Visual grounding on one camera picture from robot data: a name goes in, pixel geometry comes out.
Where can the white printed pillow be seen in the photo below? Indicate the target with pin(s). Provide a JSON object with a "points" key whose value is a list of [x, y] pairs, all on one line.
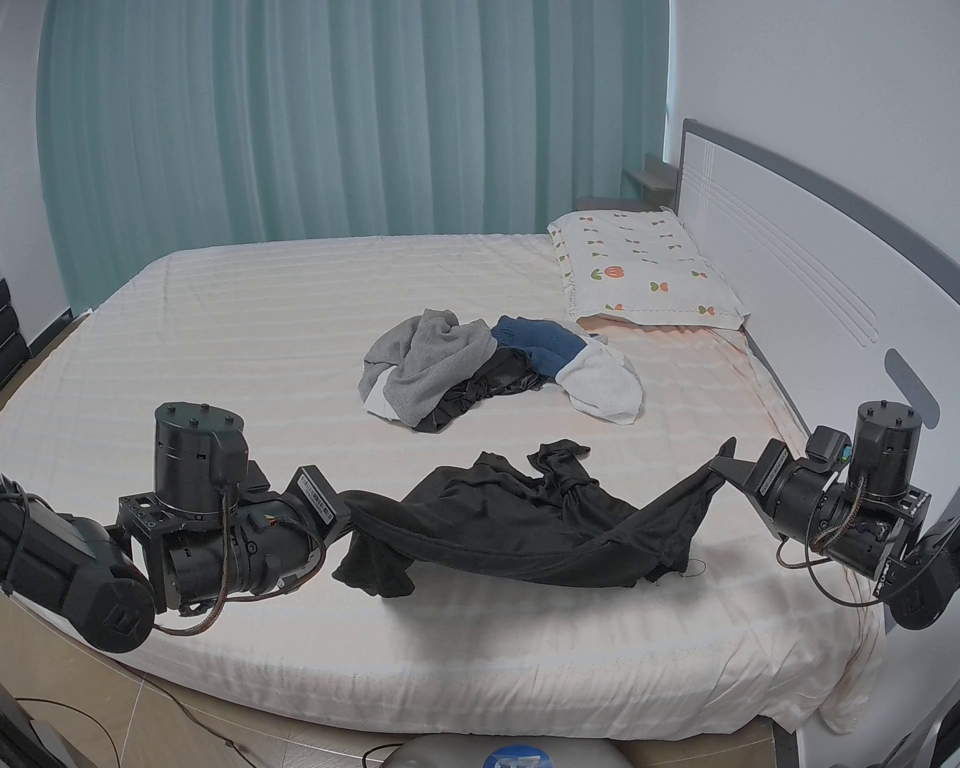
{"points": [[637, 262]]}

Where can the grey bedside table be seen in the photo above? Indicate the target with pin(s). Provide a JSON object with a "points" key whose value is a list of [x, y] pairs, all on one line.
{"points": [[652, 176]]}

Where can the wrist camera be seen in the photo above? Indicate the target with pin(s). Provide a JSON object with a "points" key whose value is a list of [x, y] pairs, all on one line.
{"points": [[231, 457], [825, 446]]}

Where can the black chest of drawers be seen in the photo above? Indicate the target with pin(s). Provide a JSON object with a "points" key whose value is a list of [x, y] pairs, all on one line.
{"points": [[11, 337]]}

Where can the bed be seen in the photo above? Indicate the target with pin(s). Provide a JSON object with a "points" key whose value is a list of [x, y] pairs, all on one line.
{"points": [[300, 337]]}

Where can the black T-shirt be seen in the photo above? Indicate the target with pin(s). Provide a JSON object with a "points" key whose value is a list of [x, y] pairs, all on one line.
{"points": [[525, 525]]}

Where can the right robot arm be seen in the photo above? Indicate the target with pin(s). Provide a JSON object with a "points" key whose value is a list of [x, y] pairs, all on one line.
{"points": [[889, 450]]}

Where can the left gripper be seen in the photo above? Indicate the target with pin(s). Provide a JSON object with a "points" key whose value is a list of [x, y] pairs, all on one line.
{"points": [[255, 555]]}

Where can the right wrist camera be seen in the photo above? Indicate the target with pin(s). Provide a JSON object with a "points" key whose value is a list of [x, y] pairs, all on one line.
{"points": [[825, 446]]}

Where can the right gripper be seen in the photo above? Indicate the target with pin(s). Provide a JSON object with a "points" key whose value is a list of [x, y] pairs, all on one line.
{"points": [[795, 499]]}

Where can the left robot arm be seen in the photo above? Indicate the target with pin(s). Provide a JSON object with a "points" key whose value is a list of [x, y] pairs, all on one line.
{"points": [[199, 450]]}

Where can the blue-green curtain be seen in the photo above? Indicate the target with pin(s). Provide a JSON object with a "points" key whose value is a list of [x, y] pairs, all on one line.
{"points": [[465, 112], [150, 150]]}

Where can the pile of clothes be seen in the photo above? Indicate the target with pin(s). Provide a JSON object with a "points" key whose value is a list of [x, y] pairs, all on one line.
{"points": [[427, 367]]}

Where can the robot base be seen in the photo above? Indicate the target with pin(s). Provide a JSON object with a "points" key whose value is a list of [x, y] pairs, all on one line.
{"points": [[450, 754]]}

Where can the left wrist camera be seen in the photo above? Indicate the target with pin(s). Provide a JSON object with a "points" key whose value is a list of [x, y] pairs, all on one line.
{"points": [[231, 457]]}

